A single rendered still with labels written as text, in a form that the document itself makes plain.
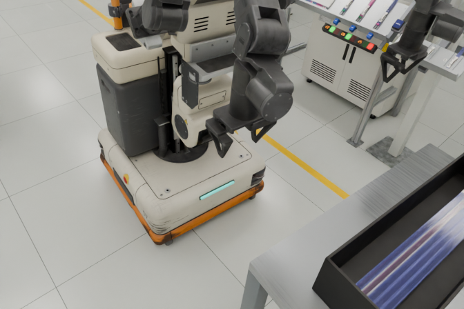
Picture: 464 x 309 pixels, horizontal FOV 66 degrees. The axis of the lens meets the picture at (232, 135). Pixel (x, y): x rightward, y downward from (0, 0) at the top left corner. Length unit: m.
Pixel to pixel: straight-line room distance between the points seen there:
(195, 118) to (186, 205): 0.41
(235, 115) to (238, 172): 1.02
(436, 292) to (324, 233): 0.23
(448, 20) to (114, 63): 1.06
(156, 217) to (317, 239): 0.84
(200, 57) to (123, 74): 0.36
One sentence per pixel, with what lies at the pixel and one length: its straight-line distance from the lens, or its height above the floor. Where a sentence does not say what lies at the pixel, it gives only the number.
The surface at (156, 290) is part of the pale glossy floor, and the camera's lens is 1.64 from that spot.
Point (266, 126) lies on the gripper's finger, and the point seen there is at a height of 1.02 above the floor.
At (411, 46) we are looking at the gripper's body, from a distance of 1.07.
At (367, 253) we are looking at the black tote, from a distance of 0.84.
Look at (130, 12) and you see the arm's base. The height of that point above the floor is 1.05.
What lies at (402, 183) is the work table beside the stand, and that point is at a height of 0.80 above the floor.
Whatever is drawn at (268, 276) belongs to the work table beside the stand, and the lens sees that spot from 0.76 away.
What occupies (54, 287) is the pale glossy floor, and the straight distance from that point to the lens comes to 1.74.
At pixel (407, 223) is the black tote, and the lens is 0.94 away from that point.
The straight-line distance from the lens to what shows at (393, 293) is 0.77.
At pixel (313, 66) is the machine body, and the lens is 2.80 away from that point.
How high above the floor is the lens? 1.46
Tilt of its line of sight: 40 degrees down
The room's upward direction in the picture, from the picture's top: 6 degrees clockwise
